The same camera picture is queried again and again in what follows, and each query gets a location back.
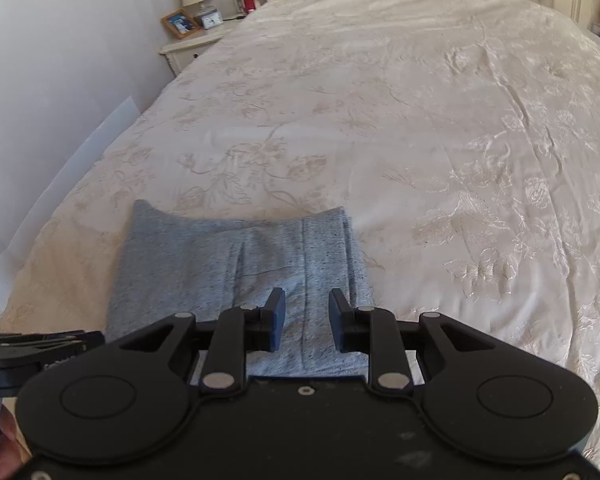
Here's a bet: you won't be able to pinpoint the grey speckled pants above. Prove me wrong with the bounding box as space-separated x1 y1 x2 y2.
105 199 376 378

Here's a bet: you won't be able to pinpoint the white nightstand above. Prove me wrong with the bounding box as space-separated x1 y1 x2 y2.
159 24 237 79

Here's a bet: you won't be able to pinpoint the cream floral bedspread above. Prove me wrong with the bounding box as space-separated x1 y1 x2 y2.
0 0 600 466

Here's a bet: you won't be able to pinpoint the person's left hand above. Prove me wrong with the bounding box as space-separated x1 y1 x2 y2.
0 402 34 480

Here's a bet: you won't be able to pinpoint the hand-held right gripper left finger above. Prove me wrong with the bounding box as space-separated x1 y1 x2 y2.
115 287 286 392

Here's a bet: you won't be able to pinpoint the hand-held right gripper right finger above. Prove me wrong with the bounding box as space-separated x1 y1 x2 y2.
328 288 497 394

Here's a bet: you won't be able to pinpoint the wooden picture frame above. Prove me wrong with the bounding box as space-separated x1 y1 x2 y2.
160 8 204 40

